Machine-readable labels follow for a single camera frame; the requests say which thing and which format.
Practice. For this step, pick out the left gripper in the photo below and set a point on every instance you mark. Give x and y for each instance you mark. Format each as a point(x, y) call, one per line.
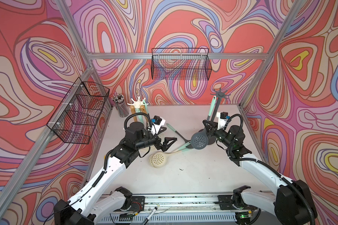
point(163, 147)

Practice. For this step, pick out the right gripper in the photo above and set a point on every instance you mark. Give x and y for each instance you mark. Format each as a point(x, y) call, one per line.
point(213, 127)

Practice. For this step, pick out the dark grey utensil rack stand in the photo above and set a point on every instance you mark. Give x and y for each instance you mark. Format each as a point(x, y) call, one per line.
point(218, 98)

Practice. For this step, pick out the grey slotted spoon mint handle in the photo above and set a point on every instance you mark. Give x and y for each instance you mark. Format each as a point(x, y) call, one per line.
point(200, 139)

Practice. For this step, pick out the grey skimmer mint handle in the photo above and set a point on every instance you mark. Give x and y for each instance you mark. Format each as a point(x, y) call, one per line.
point(146, 106)

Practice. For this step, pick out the cream slotted spoon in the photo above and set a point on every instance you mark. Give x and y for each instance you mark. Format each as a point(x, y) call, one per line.
point(133, 111)

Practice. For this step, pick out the cream skimmer wooden handle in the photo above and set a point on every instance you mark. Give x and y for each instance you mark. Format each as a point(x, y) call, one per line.
point(143, 109)

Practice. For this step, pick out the cream skimmer mint handle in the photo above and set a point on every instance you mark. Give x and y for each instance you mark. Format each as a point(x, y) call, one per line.
point(140, 117)

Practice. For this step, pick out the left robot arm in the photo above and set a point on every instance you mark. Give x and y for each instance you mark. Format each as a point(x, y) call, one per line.
point(86, 207)

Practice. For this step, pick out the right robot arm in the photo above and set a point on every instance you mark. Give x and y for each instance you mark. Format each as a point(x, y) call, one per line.
point(292, 202)

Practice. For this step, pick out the cream skimmer on table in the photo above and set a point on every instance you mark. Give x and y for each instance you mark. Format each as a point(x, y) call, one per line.
point(160, 159)

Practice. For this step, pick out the cream utensil rack stand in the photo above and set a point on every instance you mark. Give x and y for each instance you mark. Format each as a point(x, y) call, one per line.
point(137, 103)

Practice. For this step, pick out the pen holder cup with pens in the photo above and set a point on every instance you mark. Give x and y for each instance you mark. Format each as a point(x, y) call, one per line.
point(120, 105)

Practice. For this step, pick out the black marker pen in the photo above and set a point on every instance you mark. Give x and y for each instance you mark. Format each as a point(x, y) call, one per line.
point(150, 216)

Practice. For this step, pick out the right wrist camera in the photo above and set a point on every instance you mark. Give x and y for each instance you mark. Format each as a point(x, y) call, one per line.
point(222, 119)

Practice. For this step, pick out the mint handle utensil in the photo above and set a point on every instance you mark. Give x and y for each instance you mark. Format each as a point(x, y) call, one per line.
point(185, 140)

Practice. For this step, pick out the black wire basket back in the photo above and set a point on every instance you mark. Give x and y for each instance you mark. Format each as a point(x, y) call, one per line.
point(180, 63)

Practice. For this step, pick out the black wire basket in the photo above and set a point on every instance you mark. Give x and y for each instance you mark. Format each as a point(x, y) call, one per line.
point(180, 63)
point(82, 108)

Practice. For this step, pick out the black wire basket left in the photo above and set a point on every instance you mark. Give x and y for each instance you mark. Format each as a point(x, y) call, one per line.
point(82, 108)

